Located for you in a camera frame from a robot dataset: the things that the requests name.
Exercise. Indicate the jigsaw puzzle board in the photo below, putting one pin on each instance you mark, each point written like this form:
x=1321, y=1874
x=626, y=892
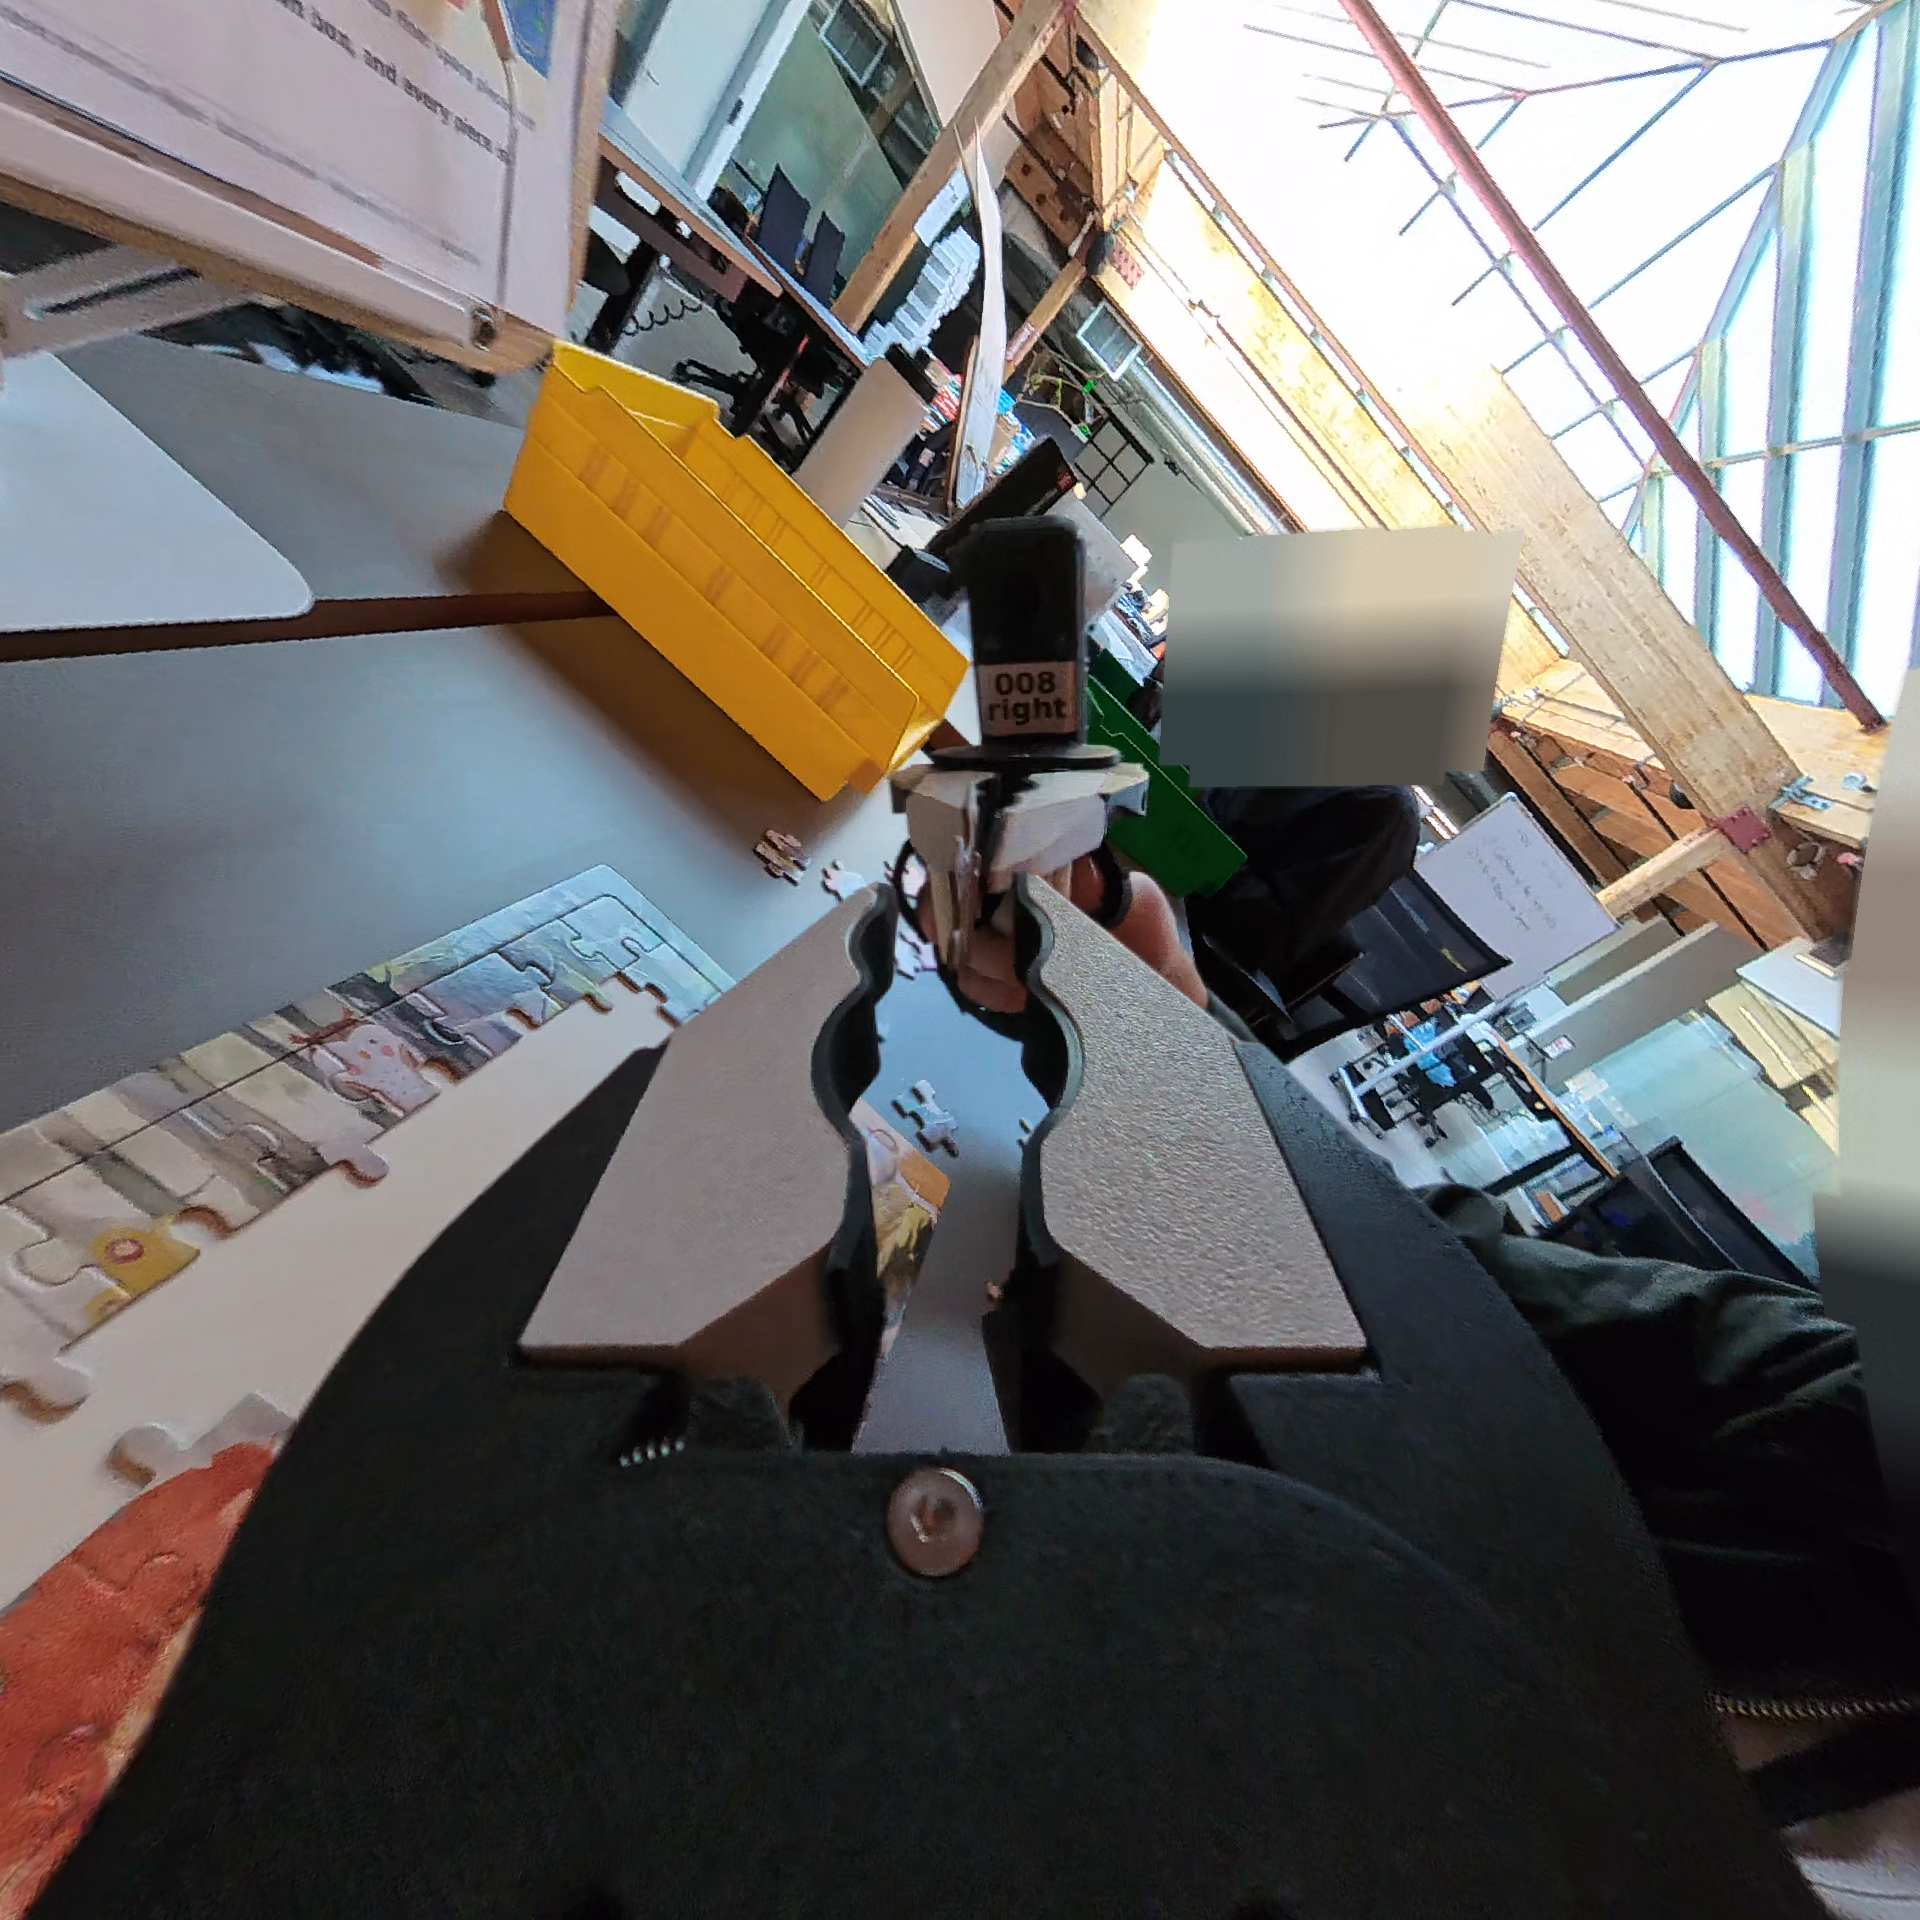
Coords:
x=227, y=1275

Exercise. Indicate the curved paper on stand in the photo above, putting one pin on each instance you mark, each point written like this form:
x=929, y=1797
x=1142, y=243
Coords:
x=983, y=330

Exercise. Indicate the person's right hand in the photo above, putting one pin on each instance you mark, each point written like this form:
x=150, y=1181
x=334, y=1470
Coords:
x=1155, y=928

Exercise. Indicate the person's pale trousers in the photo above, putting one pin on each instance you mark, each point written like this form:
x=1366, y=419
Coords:
x=1860, y=1861

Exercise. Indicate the person's right forearm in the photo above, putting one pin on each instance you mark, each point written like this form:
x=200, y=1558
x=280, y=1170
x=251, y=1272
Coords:
x=1681, y=1381

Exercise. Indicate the black office chair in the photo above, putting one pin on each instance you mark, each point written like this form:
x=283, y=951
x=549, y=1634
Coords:
x=1408, y=947

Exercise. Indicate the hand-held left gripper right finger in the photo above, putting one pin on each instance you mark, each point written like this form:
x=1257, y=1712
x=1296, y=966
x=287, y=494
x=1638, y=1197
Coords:
x=1187, y=1201

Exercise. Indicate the white water bottle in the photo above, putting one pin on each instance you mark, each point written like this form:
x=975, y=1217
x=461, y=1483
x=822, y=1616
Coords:
x=863, y=434

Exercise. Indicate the white document holder stand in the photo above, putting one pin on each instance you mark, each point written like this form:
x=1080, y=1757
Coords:
x=89, y=293

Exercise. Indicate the green plastic bin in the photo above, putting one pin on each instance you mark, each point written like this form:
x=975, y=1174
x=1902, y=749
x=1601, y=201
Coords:
x=1168, y=824

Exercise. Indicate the puzzle pieces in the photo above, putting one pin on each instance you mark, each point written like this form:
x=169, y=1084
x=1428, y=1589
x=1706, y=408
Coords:
x=777, y=854

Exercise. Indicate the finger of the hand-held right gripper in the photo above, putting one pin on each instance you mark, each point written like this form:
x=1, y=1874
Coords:
x=936, y=838
x=1055, y=824

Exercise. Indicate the white document stand with instructions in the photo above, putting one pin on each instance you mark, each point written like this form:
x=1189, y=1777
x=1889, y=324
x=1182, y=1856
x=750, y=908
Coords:
x=594, y=152

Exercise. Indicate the white whiteboard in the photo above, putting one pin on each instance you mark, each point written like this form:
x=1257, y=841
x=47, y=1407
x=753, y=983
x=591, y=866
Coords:
x=1515, y=886

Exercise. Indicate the person's black jacket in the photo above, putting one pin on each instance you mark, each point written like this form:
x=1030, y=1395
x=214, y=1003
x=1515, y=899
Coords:
x=1814, y=1723

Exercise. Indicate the yellow plastic bin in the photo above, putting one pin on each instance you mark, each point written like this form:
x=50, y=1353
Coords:
x=721, y=570

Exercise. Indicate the white paper sheet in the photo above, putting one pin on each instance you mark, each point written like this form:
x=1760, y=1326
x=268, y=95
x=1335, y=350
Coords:
x=299, y=118

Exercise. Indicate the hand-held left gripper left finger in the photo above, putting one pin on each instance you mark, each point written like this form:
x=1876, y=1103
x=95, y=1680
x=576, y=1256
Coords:
x=705, y=1201

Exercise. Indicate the black product box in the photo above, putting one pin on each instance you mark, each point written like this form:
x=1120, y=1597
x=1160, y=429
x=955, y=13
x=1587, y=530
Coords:
x=1026, y=486

